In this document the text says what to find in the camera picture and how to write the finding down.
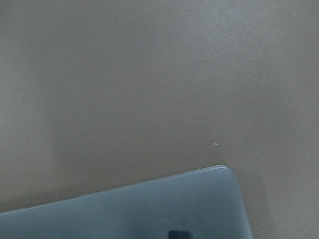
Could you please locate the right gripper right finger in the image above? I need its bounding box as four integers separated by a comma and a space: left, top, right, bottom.
180, 231, 193, 239

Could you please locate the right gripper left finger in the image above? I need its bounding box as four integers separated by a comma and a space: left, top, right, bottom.
168, 231, 180, 239

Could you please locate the grey laptop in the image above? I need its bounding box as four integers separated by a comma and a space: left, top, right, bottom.
0, 165, 252, 239

